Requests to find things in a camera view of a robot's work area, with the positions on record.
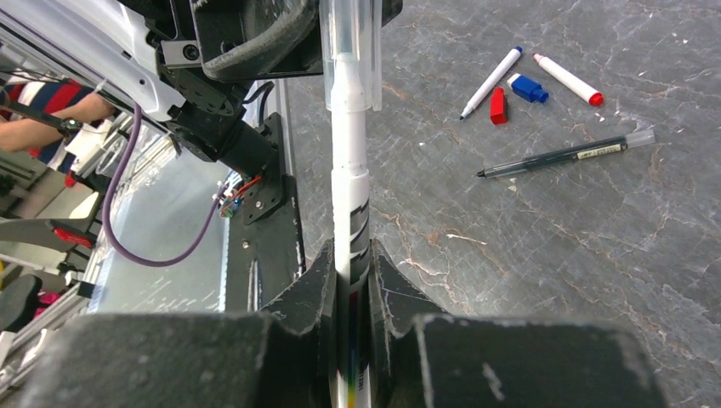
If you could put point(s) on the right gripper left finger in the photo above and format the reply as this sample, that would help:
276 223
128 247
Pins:
275 357

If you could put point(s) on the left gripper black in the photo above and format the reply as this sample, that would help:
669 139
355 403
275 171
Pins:
236 41

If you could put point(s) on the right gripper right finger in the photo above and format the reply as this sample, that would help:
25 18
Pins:
424 356

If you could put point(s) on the clear pen cap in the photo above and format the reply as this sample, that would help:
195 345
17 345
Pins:
351 47

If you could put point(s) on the person forearm striped sleeve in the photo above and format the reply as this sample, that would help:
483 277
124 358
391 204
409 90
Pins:
36 114

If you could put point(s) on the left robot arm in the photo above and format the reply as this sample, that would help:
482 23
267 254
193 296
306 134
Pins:
118 45

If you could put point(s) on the white marker pen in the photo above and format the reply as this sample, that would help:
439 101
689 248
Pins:
491 81

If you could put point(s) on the black pen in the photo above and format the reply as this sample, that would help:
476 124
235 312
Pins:
571 154

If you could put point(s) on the red marker cap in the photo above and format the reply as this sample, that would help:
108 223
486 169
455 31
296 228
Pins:
498 108

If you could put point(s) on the blue marker cap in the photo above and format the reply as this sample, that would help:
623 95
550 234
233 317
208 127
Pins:
527 89

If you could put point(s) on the red tipped white marker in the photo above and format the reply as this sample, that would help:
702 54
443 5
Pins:
575 84

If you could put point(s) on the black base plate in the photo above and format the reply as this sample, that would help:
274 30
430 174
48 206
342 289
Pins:
265 242

